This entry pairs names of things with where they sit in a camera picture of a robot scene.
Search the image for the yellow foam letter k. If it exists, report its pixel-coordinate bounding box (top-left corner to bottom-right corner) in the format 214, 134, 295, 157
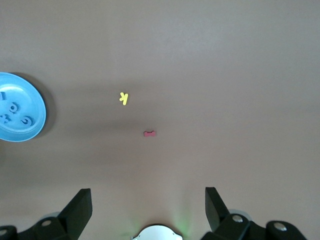
118, 91, 129, 106

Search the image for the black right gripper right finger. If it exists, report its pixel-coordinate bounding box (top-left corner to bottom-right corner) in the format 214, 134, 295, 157
201, 186, 309, 240

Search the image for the blue plate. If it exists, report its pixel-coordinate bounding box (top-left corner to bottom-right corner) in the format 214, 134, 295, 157
0, 72, 48, 143

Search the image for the blue foam letter a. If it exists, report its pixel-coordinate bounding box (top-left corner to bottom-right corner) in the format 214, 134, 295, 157
6, 101, 20, 115

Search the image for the brown table cover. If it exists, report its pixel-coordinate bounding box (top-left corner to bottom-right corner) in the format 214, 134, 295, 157
0, 0, 320, 240

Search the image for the blue foam letter G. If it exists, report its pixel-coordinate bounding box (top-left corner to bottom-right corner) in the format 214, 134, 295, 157
19, 115, 35, 127

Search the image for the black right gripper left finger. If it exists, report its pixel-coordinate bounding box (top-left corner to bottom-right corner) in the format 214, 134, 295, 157
0, 188, 93, 240

